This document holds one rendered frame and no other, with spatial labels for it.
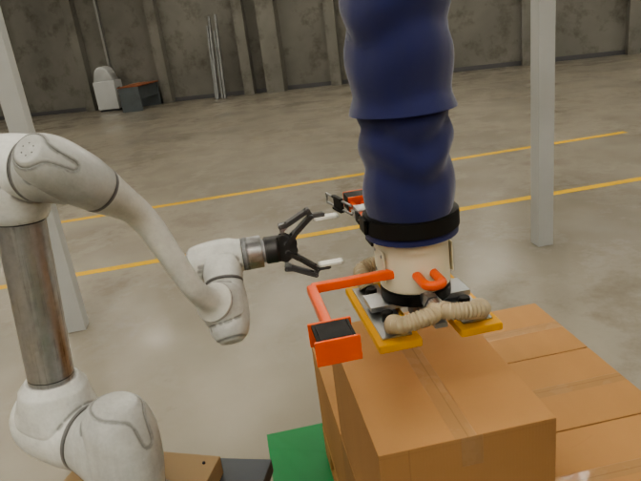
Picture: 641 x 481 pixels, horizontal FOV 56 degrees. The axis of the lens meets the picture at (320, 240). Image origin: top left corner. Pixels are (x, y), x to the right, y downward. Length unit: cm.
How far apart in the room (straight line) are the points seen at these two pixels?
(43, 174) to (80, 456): 61
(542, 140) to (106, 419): 384
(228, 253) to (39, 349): 51
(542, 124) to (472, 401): 336
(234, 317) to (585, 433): 113
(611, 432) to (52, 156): 171
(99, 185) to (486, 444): 96
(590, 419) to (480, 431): 79
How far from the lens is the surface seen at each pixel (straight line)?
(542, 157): 469
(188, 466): 164
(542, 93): 460
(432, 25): 128
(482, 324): 142
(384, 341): 136
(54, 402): 149
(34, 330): 144
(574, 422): 212
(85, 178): 123
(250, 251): 162
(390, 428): 141
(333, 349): 112
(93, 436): 140
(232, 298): 153
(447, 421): 142
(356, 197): 198
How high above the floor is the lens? 180
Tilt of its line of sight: 20 degrees down
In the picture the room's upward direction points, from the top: 7 degrees counter-clockwise
